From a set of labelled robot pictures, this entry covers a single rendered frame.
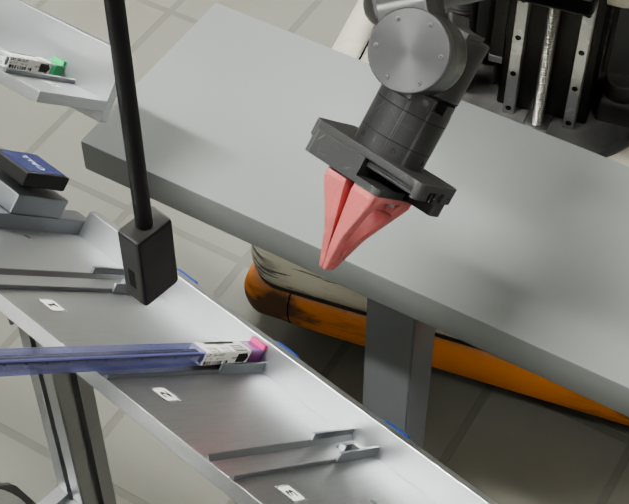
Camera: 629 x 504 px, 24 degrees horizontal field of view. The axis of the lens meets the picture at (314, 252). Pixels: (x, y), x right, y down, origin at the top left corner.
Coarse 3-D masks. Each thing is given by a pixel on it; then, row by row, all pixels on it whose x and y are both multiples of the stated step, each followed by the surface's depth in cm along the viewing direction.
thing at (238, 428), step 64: (0, 256) 103; (64, 256) 110; (64, 320) 97; (128, 320) 104; (192, 320) 111; (128, 384) 92; (192, 384) 98; (256, 384) 105; (192, 448) 88; (256, 448) 93; (320, 448) 99
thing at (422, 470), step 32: (96, 224) 116; (192, 288) 111; (224, 320) 110; (288, 352) 108; (288, 384) 107; (320, 384) 106; (352, 416) 104; (384, 448) 103; (416, 448) 102; (416, 480) 102; (448, 480) 101
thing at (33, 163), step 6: (6, 150) 111; (12, 156) 110; (18, 156) 111; (24, 156) 112; (30, 156) 113; (36, 156) 114; (18, 162) 110; (24, 162) 110; (30, 162) 111; (36, 162) 112; (42, 162) 113; (30, 168) 110; (36, 168) 111; (42, 168) 111; (48, 168) 112; (54, 168) 113; (54, 174) 112; (60, 174) 112
